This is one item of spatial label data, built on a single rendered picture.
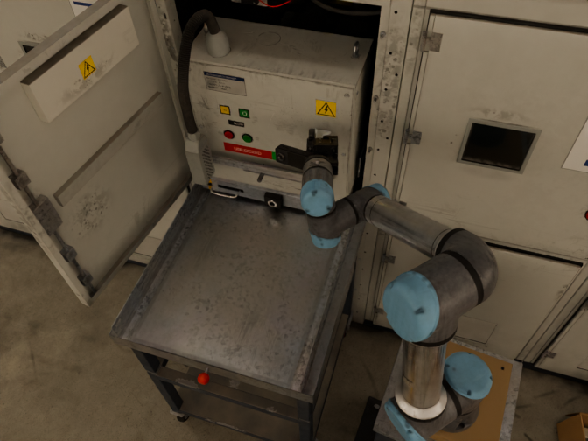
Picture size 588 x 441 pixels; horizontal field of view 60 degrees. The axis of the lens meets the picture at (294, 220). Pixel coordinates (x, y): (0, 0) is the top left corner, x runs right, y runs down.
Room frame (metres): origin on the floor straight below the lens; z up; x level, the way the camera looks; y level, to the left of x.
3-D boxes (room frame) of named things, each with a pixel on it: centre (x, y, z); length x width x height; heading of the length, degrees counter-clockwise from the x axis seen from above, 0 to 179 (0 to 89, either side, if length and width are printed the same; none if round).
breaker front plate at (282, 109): (1.15, 0.06, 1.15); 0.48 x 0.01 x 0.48; 70
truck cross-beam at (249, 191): (1.16, 0.05, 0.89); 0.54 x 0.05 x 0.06; 70
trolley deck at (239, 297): (0.90, 0.15, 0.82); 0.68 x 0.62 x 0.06; 160
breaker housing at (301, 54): (1.39, -0.03, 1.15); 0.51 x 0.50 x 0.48; 160
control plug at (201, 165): (1.15, 0.28, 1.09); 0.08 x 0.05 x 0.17; 160
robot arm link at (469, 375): (0.45, -0.39, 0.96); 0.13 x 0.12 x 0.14; 118
